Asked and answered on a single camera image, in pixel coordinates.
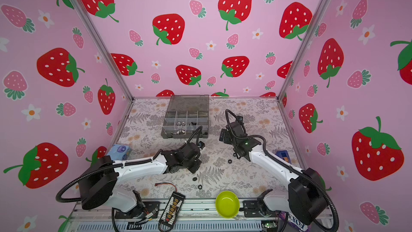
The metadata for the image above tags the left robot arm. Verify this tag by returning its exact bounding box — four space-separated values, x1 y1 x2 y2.
55 126 204 213

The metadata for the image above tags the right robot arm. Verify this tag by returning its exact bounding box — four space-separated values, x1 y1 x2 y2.
220 109 340 232

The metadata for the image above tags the grey compartment organizer box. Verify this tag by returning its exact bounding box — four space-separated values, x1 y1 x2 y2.
161 95 210 139

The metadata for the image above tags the blue box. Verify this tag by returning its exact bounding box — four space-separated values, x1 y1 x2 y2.
275 150 291 163

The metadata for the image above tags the lime green bowl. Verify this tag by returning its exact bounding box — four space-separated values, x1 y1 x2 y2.
215 191 240 219

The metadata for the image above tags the black battery charger board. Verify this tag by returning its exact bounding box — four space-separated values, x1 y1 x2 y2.
158 192 186 232

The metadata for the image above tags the blue tissue pack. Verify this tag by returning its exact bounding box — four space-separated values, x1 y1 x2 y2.
106 144 132 161

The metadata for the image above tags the purple Fox's candy bag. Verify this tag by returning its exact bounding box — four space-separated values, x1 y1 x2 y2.
288 213 311 232

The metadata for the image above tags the red black wire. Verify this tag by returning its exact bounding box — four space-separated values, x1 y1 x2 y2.
155 183 178 193

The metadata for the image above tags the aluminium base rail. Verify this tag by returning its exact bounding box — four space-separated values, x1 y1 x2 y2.
62 198 333 232

